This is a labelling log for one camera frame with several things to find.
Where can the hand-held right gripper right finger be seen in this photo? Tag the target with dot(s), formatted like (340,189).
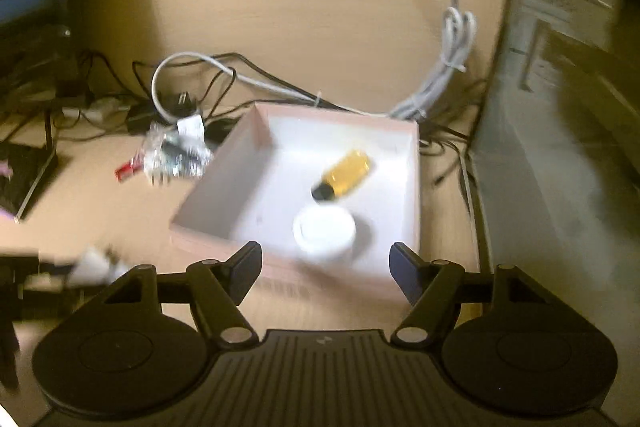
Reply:
(404,268)

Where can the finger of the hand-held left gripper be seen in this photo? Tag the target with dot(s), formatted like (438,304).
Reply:
(25,264)

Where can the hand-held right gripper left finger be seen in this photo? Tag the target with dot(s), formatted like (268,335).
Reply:
(248,263)

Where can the small white object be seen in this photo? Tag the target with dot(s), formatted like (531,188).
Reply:
(95,268)

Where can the pink cardboard box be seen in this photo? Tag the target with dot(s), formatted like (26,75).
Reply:
(280,167)

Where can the clear wrapper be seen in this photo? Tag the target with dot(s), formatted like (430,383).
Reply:
(172,154)

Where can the white round jar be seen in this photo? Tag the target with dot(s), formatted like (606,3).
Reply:
(324,232)

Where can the black notebook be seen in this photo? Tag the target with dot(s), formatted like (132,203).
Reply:
(27,177)

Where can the yellow bottle with black cap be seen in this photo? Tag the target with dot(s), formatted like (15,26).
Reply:
(347,172)

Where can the small red packet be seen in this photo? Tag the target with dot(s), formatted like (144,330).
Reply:
(129,171)

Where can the small white plug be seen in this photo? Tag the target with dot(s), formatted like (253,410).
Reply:
(191,128)

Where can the white power strip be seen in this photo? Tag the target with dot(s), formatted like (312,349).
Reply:
(95,108)

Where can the black power adapter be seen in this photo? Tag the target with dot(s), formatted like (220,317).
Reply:
(185,103)

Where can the black computer monitor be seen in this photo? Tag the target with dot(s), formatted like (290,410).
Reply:
(550,107)

